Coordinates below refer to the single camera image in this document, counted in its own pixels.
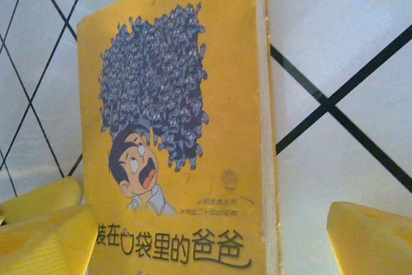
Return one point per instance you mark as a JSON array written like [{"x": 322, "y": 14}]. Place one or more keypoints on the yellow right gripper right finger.
[{"x": 373, "y": 242}]

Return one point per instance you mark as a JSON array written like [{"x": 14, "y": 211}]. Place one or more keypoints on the yellow cartoon cover book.
[{"x": 225, "y": 159}]

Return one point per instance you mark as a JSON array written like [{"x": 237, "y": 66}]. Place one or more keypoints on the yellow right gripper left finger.
[{"x": 45, "y": 242}]

